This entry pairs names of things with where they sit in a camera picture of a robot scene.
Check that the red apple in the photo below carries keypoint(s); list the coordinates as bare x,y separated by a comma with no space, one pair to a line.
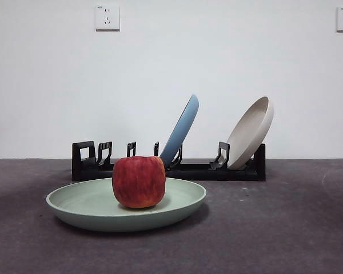
138,182

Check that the blue plate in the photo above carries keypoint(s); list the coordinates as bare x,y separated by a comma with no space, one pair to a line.
180,131

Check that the black plate rack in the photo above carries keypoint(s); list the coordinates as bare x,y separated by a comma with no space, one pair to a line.
83,171

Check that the green plate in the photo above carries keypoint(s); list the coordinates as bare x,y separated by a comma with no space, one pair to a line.
83,205

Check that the beige plate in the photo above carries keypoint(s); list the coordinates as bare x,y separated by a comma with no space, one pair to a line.
250,134

